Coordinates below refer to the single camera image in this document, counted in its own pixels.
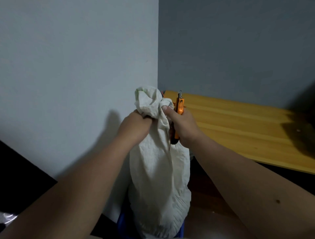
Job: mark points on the clear plastic wrap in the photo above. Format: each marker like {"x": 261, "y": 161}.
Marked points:
{"x": 7, "y": 219}

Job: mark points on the orange utility knife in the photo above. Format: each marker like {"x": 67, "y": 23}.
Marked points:
{"x": 180, "y": 105}

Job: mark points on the white cloth sack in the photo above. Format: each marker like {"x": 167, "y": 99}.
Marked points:
{"x": 158, "y": 172}

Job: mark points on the person's left forearm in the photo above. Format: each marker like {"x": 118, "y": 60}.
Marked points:
{"x": 73, "y": 192}

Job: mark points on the black furniture panel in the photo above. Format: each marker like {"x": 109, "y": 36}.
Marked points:
{"x": 19, "y": 182}

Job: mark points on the person's left hand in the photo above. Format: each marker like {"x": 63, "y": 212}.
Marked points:
{"x": 134, "y": 125}

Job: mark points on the person's right thumb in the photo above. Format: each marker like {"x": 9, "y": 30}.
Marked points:
{"x": 169, "y": 113}

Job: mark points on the person's right hand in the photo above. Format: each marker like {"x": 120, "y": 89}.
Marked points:
{"x": 185, "y": 126}

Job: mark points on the person's right forearm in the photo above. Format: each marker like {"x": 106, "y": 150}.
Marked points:
{"x": 251, "y": 189}

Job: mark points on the blue plastic stool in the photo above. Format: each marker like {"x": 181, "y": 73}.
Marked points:
{"x": 124, "y": 225}

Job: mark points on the wooden table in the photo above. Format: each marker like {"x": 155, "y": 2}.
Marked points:
{"x": 246, "y": 130}

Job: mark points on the dark object on table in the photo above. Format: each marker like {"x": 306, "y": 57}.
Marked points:
{"x": 301, "y": 128}

